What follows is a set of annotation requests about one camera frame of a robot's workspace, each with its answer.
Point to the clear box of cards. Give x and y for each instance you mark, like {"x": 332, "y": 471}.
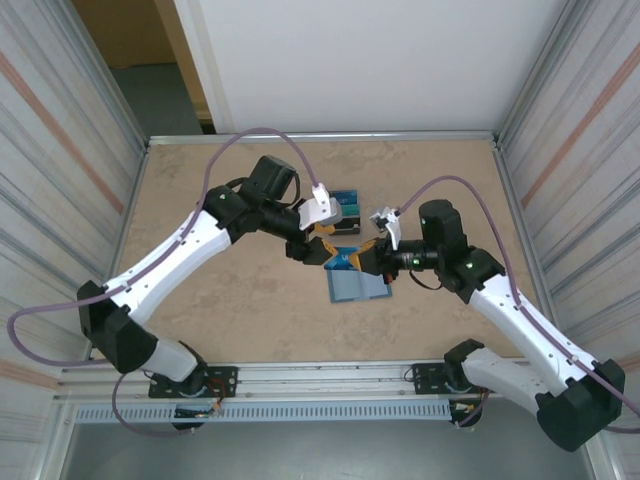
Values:
{"x": 347, "y": 196}

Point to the clear acrylic card stand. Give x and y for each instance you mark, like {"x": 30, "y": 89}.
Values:
{"x": 350, "y": 232}

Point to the dark blue credit card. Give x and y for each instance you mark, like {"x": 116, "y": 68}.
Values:
{"x": 342, "y": 260}

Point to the blue card holder wallet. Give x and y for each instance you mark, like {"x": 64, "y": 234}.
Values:
{"x": 350, "y": 290}

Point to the ribbed translucent side panel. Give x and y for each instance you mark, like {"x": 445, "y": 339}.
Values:
{"x": 50, "y": 175}
{"x": 590, "y": 175}

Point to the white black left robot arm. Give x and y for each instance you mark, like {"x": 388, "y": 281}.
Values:
{"x": 170, "y": 260}

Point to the aluminium frame side bar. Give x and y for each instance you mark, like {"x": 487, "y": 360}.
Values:
{"x": 133, "y": 200}
{"x": 514, "y": 200}

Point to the teal credit card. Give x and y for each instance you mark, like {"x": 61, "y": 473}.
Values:
{"x": 351, "y": 209}

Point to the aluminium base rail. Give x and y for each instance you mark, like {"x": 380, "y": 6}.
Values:
{"x": 325, "y": 380}

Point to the aluminium corner post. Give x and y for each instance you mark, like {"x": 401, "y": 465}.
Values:
{"x": 535, "y": 85}
{"x": 119, "y": 85}

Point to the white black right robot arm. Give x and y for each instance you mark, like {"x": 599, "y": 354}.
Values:
{"x": 520, "y": 320}

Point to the small circuit board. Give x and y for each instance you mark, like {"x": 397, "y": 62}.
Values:
{"x": 197, "y": 413}

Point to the aluminium frame cross bar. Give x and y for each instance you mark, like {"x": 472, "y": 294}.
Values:
{"x": 325, "y": 137}

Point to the brown wooden wall panel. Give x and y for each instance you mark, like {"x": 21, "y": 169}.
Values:
{"x": 125, "y": 30}

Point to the white door frame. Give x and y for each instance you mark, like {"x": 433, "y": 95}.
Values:
{"x": 200, "y": 50}

